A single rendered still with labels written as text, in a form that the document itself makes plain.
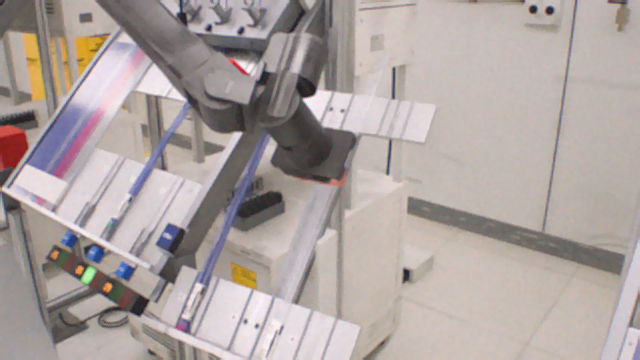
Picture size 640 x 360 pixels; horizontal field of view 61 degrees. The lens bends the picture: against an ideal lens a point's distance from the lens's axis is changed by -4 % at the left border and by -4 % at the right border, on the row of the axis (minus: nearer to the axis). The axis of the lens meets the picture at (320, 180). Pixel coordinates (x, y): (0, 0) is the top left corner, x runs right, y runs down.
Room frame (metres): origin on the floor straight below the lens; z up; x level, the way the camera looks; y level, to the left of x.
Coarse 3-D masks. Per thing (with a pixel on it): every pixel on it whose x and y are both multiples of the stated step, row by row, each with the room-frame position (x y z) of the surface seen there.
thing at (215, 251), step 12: (264, 132) 0.96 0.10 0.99; (264, 144) 0.95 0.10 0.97; (252, 156) 0.94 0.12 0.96; (252, 168) 0.92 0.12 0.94; (240, 192) 0.89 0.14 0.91; (240, 204) 0.88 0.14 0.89; (228, 216) 0.86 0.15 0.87; (228, 228) 0.85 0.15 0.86; (216, 240) 0.84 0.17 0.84; (216, 252) 0.82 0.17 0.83; (204, 264) 0.81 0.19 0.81; (204, 276) 0.80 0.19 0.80; (180, 324) 0.75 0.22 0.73
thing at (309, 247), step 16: (384, 64) 0.85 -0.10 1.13; (368, 96) 0.82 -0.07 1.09; (368, 112) 0.81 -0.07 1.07; (352, 128) 0.79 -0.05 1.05; (336, 192) 0.73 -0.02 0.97; (320, 208) 0.71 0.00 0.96; (320, 224) 0.69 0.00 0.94; (304, 256) 0.67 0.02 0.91; (304, 272) 0.66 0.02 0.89; (288, 288) 0.64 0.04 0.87; (288, 304) 0.62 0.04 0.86
